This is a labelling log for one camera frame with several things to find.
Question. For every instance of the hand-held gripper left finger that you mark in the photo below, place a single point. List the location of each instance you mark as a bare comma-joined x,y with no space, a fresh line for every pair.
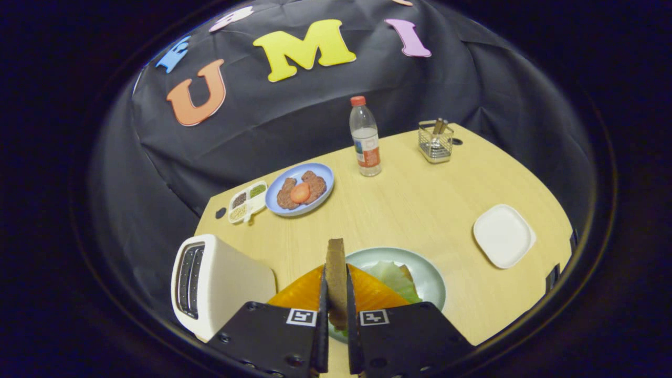
273,336

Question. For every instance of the blue round plate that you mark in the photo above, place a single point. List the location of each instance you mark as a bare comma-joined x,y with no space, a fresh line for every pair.
323,173

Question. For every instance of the clear bottle with red cap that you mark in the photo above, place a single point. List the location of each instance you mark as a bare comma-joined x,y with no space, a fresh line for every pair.
366,142

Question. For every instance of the white divided seasoning tray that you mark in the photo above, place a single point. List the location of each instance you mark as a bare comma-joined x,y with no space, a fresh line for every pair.
247,202

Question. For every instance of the red tomato slice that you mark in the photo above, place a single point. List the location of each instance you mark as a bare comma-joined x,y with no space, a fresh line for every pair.
300,192

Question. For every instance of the white toaster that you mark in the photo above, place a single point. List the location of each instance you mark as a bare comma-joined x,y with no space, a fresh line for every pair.
236,283

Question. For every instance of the green lettuce leaf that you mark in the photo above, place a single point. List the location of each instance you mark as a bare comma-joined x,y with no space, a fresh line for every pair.
391,275

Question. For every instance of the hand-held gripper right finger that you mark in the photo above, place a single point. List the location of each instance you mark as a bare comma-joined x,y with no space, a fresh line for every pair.
409,338

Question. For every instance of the white square plate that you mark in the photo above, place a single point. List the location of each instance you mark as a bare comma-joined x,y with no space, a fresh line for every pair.
504,236

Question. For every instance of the pale green round plate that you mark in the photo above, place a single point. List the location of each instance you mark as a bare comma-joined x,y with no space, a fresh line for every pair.
429,278

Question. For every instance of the brown seeded bread slice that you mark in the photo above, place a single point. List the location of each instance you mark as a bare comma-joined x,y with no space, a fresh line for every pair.
336,278

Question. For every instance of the brown meat patty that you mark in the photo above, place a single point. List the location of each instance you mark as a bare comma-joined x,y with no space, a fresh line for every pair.
316,185
285,199

